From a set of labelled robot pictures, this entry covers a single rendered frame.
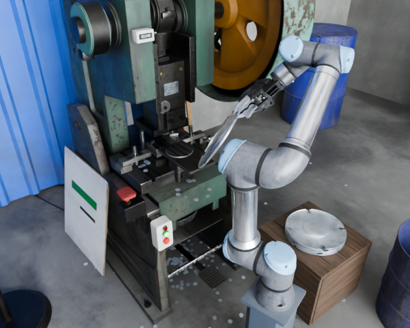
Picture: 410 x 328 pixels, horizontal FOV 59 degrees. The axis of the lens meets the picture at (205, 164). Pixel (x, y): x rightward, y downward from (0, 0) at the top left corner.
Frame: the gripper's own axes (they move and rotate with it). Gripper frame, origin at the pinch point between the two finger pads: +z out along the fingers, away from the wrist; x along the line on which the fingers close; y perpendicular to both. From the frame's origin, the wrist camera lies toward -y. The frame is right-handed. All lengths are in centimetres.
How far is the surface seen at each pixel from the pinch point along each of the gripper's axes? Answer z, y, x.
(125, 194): 50, 14, -11
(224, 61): -1.8, -48.2, -6.1
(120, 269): 113, -13, 29
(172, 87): 16.1, -19.5, -20.5
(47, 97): 107, -100, -59
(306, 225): 19, -9, 72
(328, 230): 12, -6, 80
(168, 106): 22.7, -16.5, -16.8
